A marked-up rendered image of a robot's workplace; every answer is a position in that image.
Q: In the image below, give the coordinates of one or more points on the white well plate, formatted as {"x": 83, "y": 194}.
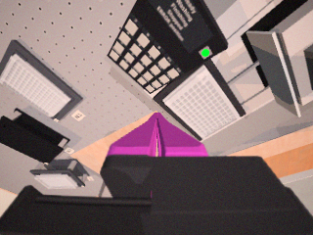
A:
{"x": 56, "y": 181}
{"x": 27, "y": 82}
{"x": 206, "y": 113}

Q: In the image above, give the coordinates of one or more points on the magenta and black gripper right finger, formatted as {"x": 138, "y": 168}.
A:
{"x": 174, "y": 142}

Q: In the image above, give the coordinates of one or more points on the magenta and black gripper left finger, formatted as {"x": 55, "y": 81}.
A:
{"x": 140, "y": 141}

